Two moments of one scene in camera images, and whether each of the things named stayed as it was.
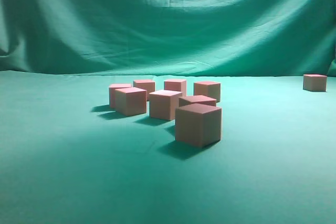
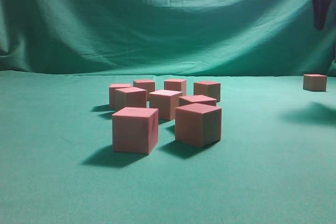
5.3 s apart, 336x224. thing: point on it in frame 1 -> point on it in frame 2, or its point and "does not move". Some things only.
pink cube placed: [127, 100] -> [112, 87]
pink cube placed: [148, 85] does not move
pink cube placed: [176, 85] does not move
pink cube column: [315, 82] does not move
